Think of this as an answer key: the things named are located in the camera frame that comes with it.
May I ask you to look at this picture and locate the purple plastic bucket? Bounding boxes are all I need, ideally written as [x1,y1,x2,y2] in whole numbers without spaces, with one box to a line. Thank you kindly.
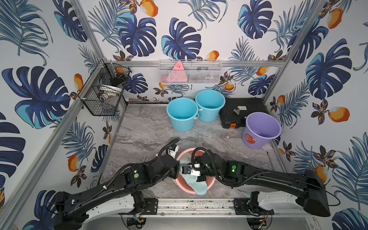
[242,112,282,149]

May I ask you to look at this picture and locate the pink triangle item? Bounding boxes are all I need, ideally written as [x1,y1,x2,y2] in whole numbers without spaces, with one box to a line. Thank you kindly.
[166,60,188,83]

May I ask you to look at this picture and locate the teal plastic bucket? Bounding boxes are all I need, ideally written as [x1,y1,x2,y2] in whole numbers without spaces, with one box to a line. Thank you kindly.
[166,97,199,132]

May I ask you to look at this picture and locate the black tool case orange latches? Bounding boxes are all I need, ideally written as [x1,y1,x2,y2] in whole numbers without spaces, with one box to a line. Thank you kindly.
[219,98,268,129]

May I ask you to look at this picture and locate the light teal cloth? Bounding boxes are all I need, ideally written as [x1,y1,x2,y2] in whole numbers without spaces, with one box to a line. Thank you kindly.
[176,151,208,196]

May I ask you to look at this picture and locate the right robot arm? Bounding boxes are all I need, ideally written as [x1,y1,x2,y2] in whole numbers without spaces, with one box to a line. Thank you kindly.
[191,147,331,217]

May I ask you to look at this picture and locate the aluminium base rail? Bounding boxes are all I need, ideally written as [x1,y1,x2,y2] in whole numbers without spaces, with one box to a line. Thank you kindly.
[94,197,314,218]

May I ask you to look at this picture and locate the clear wall shelf basket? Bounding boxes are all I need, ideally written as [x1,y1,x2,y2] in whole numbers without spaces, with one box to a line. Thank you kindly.
[159,60,222,84]

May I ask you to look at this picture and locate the teal bucket with label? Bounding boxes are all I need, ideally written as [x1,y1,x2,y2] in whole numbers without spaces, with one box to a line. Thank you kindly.
[195,90,226,123]

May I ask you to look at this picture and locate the black wire basket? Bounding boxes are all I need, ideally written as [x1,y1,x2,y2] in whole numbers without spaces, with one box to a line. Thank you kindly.
[80,60,132,117]

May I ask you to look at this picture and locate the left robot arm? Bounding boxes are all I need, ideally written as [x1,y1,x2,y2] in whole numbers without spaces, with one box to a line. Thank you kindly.
[54,138,180,230]

